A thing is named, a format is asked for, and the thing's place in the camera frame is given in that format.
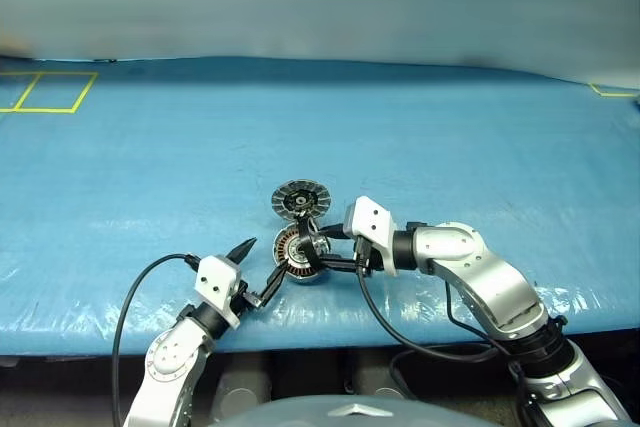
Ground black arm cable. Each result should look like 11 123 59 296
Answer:
356 240 531 403
110 252 197 427

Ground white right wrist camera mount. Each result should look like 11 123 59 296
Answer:
341 195 400 278

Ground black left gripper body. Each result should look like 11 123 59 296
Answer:
232 279 264 319

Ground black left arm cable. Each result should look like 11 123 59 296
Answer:
110 252 197 427

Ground blue plastic table cover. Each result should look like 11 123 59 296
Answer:
0 55 640 356

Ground silver motor stator copper windings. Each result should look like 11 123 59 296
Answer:
271 226 333 286

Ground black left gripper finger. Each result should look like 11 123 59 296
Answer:
225 237 259 267
251 266 290 309

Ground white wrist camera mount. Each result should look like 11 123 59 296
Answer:
193 255 247 331
341 195 400 278

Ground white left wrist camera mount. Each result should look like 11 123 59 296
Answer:
193 255 247 331

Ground silver motor rotor disc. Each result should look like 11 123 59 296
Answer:
270 178 333 222

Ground dark grey rounded housing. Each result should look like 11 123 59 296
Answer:
214 352 275 404

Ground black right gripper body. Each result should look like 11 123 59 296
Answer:
352 240 387 279

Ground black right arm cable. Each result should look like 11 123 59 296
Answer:
356 240 531 403

